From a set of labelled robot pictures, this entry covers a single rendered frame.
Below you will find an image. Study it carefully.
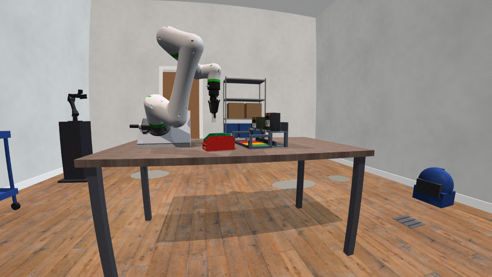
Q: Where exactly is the red bin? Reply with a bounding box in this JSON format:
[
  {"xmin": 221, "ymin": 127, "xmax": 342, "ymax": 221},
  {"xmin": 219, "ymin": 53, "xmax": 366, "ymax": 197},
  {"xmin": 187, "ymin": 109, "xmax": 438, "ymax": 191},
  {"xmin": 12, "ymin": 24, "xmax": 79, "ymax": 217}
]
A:
[{"xmin": 203, "ymin": 136, "xmax": 234, "ymax": 152}]

